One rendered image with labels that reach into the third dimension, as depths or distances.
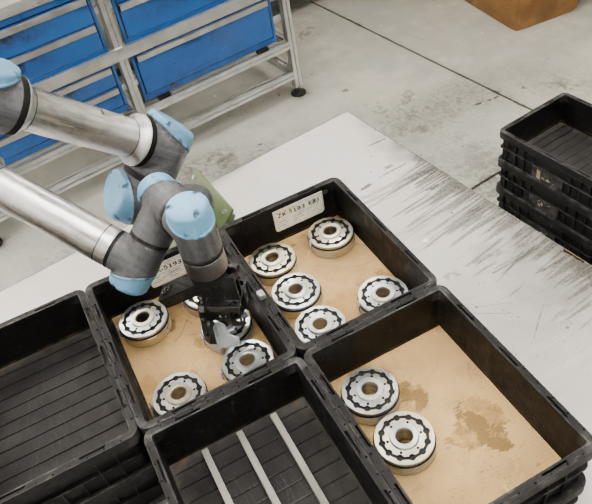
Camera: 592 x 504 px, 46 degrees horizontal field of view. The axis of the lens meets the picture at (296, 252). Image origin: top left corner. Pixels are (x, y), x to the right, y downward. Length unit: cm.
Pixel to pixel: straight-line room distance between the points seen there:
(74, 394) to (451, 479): 73
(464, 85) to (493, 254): 201
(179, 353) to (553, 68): 276
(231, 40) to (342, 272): 205
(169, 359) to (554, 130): 155
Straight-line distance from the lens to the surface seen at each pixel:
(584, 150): 238
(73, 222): 128
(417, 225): 177
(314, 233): 153
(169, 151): 154
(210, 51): 333
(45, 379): 150
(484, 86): 362
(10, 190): 133
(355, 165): 197
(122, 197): 156
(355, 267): 149
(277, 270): 147
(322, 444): 124
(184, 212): 112
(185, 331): 145
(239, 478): 124
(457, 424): 125
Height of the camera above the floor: 189
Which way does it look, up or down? 44 degrees down
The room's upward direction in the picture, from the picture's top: 12 degrees counter-clockwise
